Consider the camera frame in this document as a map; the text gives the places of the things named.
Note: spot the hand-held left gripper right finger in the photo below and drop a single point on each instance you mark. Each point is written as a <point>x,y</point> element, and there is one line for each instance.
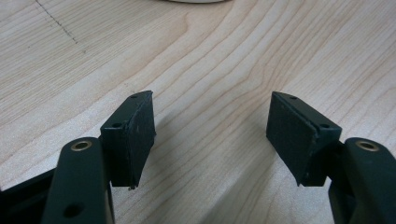
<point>299,140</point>

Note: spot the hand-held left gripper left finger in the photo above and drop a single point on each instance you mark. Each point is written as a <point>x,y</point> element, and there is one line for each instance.
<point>130,140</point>

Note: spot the white pedal trash can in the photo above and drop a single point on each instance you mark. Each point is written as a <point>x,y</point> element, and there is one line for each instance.
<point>196,1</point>

